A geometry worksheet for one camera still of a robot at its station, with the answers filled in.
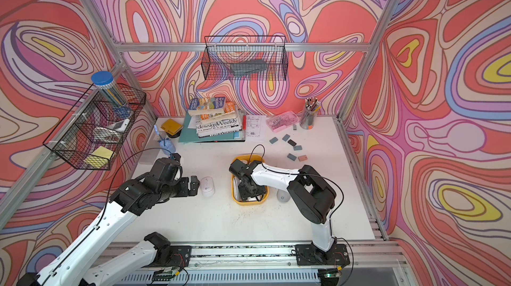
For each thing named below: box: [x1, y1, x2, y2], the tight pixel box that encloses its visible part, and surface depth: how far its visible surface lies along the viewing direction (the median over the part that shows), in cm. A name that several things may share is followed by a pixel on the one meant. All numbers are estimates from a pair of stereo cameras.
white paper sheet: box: [245, 115, 267, 142], surface depth 117 cm
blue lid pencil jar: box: [91, 70, 132, 120], surface depth 75 cm
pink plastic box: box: [266, 111, 300, 134], surface depth 121 cm
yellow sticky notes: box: [82, 145, 114, 169], surface depth 72 cm
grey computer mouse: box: [276, 188, 291, 203], surface depth 89 cm
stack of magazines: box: [187, 97, 243, 139], surface depth 110 cm
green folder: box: [178, 112, 245, 143], surface depth 110 cm
